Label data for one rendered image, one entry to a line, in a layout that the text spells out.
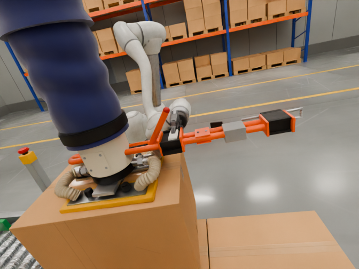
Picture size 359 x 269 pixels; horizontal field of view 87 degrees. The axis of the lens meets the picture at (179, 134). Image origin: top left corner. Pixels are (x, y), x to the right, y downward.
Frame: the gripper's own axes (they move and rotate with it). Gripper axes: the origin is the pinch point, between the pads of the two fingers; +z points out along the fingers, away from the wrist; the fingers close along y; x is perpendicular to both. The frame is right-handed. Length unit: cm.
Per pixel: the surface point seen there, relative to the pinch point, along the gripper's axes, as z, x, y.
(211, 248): -3, -5, 66
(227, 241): -6, -14, 66
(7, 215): -33, 146, 60
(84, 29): 1.9, 17.1, -38.6
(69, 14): 6.1, 17.3, -41.8
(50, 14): 9.1, 20.1, -42.2
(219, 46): -845, -112, 16
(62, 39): 8.4, 20.2, -36.8
